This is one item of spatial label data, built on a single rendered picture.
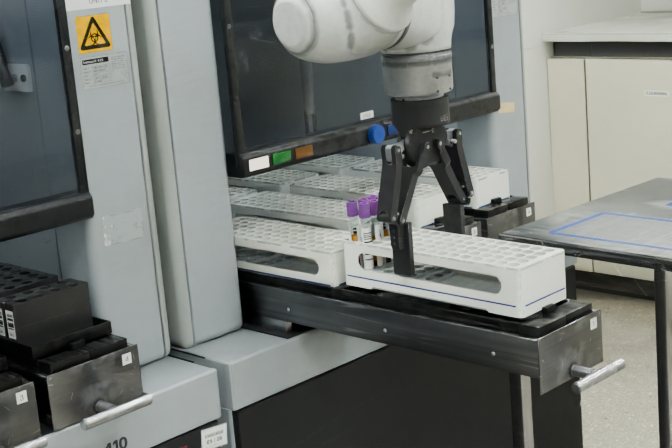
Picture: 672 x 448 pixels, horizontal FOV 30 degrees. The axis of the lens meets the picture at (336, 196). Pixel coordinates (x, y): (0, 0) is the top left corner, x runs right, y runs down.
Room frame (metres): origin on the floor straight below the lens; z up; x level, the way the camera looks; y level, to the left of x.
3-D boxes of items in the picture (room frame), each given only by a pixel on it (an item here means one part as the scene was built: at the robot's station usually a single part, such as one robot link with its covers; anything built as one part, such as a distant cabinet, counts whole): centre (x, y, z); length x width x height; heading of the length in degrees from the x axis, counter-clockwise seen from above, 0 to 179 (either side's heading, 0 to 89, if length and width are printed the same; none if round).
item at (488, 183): (2.21, -0.17, 0.83); 0.30 x 0.10 x 0.06; 45
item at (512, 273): (1.58, -0.14, 0.85); 0.30 x 0.10 x 0.06; 45
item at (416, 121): (1.61, -0.12, 1.03); 0.08 x 0.07 x 0.09; 135
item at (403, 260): (1.57, -0.08, 0.89); 0.03 x 0.01 x 0.07; 45
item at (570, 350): (1.68, -0.05, 0.78); 0.73 x 0.14 x 0.09; 45
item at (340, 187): (2.10, -0.06, 0.83); 0.30 x 0.10 x 0.06; 45
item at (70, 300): (1.53, 0.37, 0.85); 0.12 x 0.02 x 0.06; 135
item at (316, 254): (1.81, 0.08, 0.83); 0.30 x 0.10 x 0.06; 45
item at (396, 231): (1.55, -0.07, 0.92); 0.03 x 0.01 x 0.05; 135
